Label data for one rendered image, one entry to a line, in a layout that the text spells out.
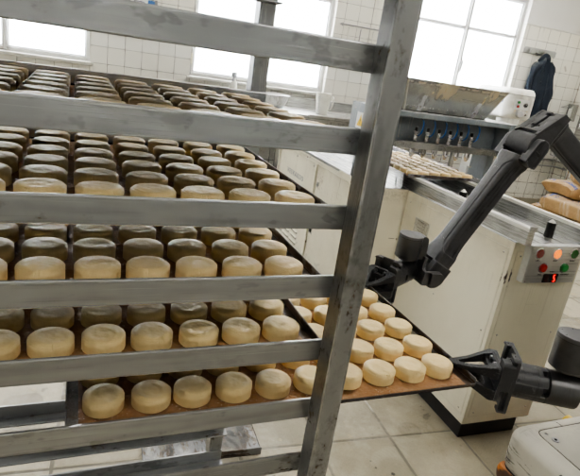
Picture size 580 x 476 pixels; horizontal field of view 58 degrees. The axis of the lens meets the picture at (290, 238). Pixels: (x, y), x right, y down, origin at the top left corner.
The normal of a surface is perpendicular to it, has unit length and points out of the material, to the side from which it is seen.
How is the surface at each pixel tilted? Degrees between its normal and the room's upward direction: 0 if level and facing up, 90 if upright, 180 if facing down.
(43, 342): 0
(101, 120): 90
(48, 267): 0
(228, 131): 90
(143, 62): 90
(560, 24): 90
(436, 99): 115
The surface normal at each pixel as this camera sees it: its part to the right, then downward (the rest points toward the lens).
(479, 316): -0.93, -0.02
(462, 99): 0.24, 0.71
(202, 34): 0.36, 0.35
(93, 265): 0.15, -0.94
